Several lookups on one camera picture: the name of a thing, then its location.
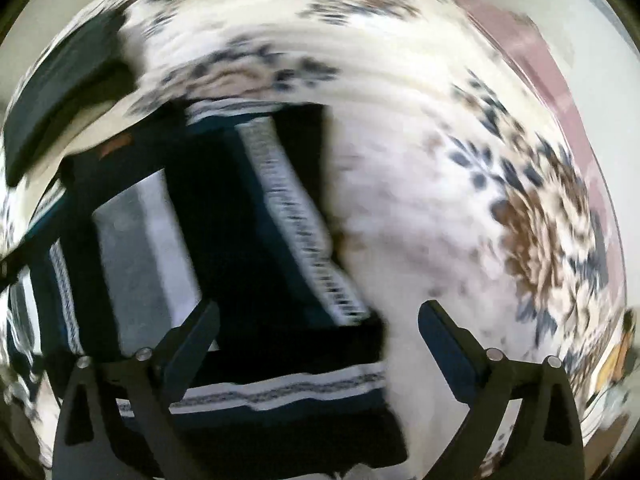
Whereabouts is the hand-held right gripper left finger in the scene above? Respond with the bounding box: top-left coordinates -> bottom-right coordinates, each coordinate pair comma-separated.
52,301 -> 221,480

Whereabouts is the black folded cloth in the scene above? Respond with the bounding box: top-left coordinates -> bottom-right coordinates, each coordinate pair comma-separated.
2,10 -> 141,186

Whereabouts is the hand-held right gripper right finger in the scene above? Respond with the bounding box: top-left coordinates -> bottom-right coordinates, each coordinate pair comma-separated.
418,300 -> 586,480

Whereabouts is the floral bedsheet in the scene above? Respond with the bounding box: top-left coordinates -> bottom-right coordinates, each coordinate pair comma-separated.
0,0 -> 631,480

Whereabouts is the striped knit garment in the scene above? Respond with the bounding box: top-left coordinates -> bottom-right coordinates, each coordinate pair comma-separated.
0,97 -> 408,476

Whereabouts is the orange yellow object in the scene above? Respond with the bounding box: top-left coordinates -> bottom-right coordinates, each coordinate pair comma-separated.
595,310 -> 638,391

